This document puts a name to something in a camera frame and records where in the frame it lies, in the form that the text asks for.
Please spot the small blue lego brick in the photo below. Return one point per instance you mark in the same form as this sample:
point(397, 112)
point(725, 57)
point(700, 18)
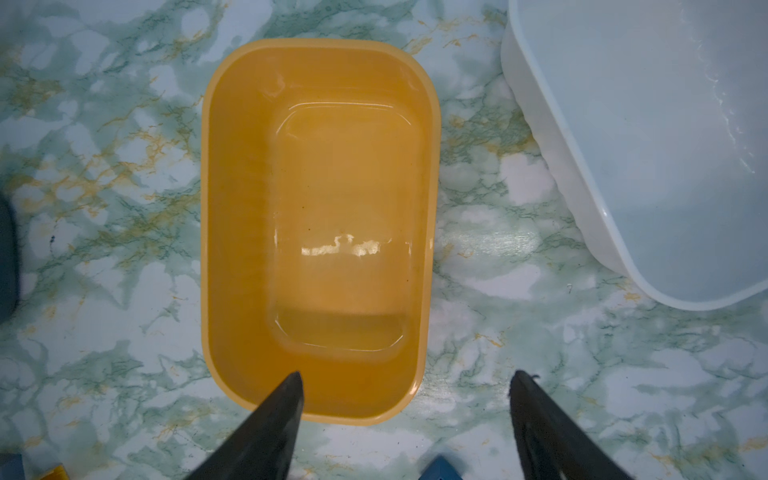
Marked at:
point(440, 469)

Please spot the dark teal plastic bin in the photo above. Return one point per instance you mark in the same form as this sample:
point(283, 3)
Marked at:
point(10, 262)

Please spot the blue lego brick square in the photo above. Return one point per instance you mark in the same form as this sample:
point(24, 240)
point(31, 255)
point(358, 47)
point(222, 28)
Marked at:
point(11, 467)

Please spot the yellow plastic bin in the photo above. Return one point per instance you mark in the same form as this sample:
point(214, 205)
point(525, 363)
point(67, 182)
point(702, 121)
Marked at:
point(319, 176)

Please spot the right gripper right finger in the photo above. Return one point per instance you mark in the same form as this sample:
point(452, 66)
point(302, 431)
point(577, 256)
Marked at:
point(550, 444)

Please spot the white plastic bin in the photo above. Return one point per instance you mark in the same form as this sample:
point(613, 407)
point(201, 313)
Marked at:
point(652, 119)

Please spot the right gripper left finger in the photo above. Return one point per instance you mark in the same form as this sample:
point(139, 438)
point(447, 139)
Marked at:
point(262, 446)

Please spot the small yellow lego brick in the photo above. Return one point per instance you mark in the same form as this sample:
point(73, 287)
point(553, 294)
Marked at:
point(56, 473)

